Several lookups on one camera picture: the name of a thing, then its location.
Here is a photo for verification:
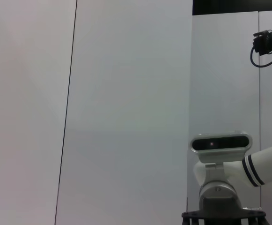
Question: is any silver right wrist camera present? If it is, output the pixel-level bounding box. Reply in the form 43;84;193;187
189;130;253;164

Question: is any black camera cable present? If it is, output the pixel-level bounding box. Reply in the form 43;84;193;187
250;44;272;68

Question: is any black wall-mounted camera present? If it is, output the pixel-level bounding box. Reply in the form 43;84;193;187
252;23;272;56

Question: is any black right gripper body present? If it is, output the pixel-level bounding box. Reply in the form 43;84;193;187
181;196;267;225

